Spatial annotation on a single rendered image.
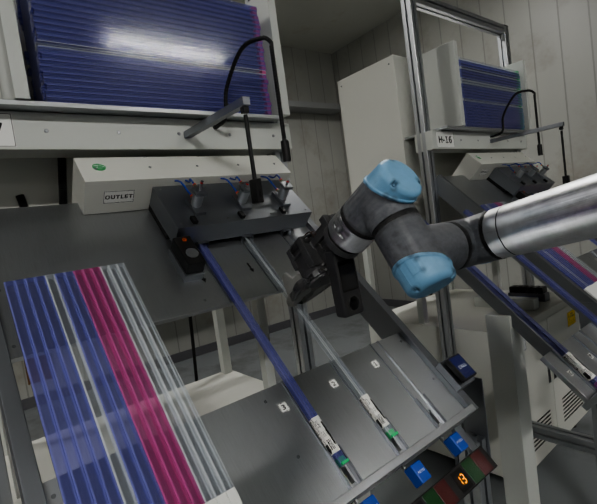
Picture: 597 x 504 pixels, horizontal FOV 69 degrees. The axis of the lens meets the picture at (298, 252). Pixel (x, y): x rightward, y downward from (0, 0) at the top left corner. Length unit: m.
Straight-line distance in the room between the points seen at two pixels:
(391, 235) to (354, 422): 0.32
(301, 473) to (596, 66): 3.70
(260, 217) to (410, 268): 0.45
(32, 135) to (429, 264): 0.74
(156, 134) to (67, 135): 0.18
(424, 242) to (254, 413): 0.36
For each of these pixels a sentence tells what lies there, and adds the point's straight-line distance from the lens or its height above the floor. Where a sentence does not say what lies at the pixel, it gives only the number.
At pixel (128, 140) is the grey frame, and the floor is 1.33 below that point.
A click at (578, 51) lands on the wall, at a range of 4.10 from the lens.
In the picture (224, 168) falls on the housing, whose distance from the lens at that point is 1.04.
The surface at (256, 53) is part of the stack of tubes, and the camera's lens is 1.19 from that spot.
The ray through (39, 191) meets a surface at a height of 1.25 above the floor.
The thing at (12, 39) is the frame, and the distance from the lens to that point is 0.97.
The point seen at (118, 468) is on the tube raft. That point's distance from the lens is 0.63.
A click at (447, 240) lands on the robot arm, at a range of 0.63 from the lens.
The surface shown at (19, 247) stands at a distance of 0.88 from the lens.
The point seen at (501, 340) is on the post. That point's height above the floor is 0.76.
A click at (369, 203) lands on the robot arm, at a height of 1.12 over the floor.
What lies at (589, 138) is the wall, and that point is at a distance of 3.99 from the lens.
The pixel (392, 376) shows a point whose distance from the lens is 0.86.
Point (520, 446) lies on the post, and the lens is 1.26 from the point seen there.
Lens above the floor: 1.11
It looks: 4 degrees down
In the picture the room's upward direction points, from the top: 8 degrees counter-clockwise
